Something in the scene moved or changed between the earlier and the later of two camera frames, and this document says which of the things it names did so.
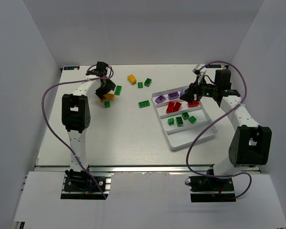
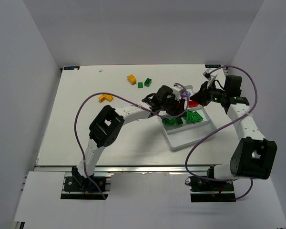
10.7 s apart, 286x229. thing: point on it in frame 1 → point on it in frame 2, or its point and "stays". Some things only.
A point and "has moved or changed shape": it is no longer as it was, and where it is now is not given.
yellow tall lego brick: x=132 y=78 stays
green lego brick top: x=148 y=82 stays
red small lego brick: x=195 y=103 stays
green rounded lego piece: x=170 y=121 has moved or changed shape
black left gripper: x=104 y=88 → x=177 y=108
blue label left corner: x=71 y=68 stays
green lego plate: x=143 y=104 has moved or changed shape
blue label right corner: x=214 y=66 stays
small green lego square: x=140 y=85 stays
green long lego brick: x=117 y=90 → x=188 y=116
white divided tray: x=182 y=125 stays
